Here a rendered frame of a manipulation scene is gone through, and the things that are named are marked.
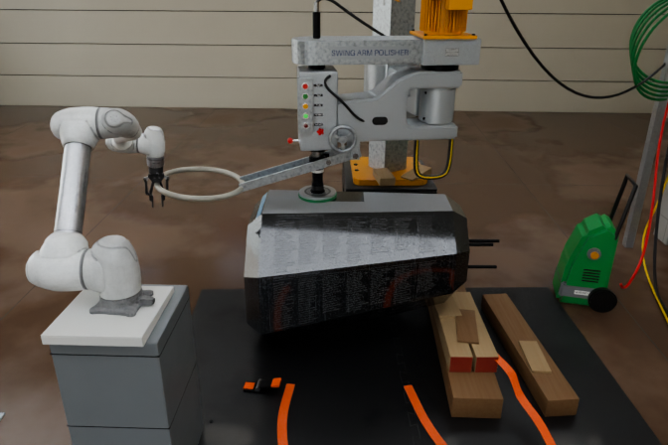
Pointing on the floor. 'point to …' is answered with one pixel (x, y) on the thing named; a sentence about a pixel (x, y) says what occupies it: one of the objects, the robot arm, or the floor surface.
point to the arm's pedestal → (135, 385)
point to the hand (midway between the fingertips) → (157, 201)
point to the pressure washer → (591, 258)
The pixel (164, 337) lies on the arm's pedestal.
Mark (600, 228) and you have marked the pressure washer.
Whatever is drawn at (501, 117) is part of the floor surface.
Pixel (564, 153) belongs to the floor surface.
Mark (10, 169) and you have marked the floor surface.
